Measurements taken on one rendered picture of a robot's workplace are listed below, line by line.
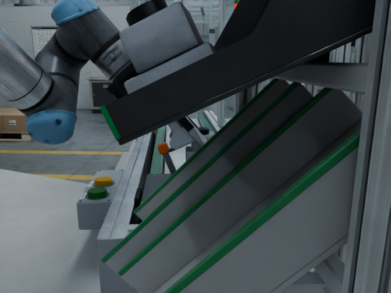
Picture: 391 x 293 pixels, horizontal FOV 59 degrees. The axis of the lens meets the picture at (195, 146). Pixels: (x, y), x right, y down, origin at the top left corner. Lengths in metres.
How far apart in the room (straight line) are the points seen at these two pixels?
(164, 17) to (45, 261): 0.60
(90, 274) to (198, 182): 0.38
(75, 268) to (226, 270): 0.52
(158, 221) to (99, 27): 0.39
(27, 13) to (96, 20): 9.11
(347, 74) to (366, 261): 0.10
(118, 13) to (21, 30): 2.41
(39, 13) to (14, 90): 9.05
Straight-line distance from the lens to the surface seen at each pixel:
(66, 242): 0.81
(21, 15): 9.83
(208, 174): 0.35
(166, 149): 0.69
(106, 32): 0.65
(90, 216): 0.74
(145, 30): 0.24
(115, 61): 0.64
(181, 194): 0.36
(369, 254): 0.19
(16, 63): 0.57
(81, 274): 0.70
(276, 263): 0.22
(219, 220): 0.34
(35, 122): 0.61
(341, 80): 0.21
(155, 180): 0.79
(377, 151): 0.17
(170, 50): 0.23
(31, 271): 0.74
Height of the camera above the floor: 1.23
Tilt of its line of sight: 14 degrees down
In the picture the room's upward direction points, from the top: straight up
